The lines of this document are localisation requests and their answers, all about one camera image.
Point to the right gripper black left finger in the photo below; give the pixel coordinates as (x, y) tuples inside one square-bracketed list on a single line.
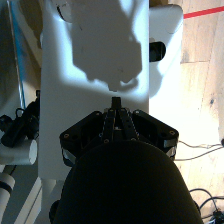
[(100, 126)]

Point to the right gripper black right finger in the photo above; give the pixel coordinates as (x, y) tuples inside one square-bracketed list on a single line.
[(140, 125)]

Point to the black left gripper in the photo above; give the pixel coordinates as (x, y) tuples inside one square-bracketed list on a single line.
[(18, 128)]

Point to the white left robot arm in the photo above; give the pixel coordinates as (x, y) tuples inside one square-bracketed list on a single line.
[(18, 152)]

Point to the white rounded robot cover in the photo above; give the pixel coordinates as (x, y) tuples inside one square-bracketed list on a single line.
[(166, 83)]

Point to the thin blue bar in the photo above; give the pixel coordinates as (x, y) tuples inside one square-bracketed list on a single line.
[(18, 50)]

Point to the red floor tape line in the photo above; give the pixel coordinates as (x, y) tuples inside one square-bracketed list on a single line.
[(203, 12)]

